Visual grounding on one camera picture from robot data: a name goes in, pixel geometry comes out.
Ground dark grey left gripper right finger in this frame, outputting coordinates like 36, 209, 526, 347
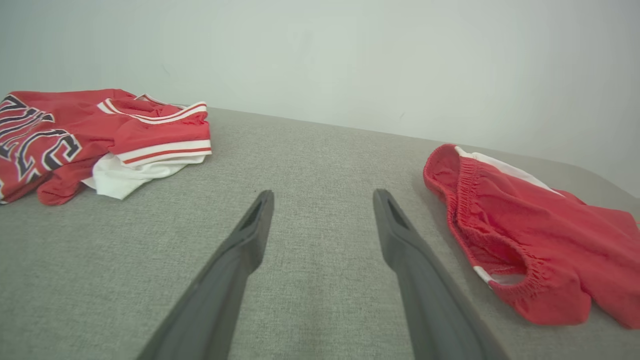
373, 188, 511, 360

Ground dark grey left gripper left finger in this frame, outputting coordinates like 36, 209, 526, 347
137, 189, 275, 360

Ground red shorts with white stripe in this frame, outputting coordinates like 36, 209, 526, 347
423, 143, 640, 330

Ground red jersey with white sleeves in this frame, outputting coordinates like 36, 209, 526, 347
0, 88, 213, 206

